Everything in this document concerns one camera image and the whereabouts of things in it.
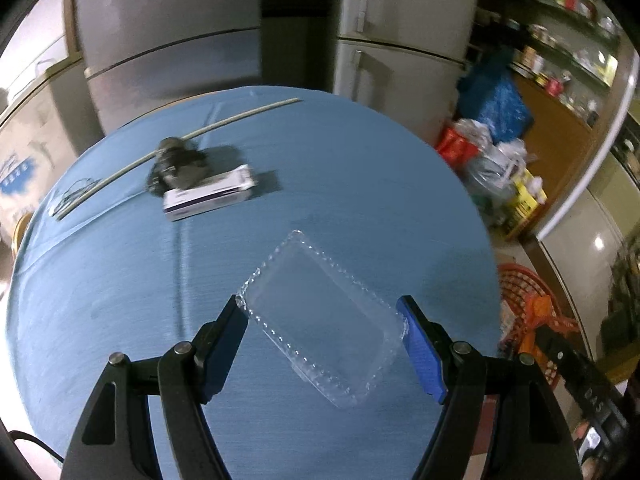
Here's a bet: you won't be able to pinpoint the red shopping bag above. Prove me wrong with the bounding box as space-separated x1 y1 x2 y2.
435 126 480 171

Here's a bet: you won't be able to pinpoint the clear plastic tray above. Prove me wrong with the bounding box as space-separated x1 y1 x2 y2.
236 230 408 408

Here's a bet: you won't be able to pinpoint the silver two-door refrigerator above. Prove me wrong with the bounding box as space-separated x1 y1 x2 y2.
332 0 477 144

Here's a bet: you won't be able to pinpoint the yellow shopping bag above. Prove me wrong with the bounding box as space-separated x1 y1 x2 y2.
503 169 547 236

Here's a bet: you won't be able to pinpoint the grey drawer cabinet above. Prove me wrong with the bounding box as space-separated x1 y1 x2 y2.
75 0 262 132

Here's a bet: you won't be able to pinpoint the long white rod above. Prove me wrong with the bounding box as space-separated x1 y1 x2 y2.
53 98 300 221

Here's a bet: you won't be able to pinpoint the white purple medicine box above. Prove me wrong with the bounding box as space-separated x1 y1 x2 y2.
163 165 256 221

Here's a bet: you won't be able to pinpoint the blue round table cloth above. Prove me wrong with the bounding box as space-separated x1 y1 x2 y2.
6 87 499 479

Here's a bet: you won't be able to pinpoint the white plastic bags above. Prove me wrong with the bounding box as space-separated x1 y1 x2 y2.
454 118 527 180

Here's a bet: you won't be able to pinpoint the eyeglasses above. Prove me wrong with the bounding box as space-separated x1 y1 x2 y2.
48 178 100 217

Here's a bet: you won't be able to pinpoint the orange wrapper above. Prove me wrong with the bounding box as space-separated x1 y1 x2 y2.
518 295 579 354

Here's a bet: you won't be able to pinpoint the large blue plastic bag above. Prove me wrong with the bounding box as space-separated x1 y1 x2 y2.
456 70 534 144

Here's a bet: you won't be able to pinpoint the red plastic mesh basket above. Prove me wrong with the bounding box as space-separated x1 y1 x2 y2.
498 263 579 390

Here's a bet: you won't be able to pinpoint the grey plastic bag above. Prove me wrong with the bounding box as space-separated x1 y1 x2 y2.
146 136 210 196

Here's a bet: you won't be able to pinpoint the large clear water jug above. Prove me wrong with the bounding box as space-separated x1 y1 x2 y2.
462 155 516 228

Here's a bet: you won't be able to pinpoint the wooden shelf unit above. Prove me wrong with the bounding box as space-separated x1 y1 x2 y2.
466 0 638 237

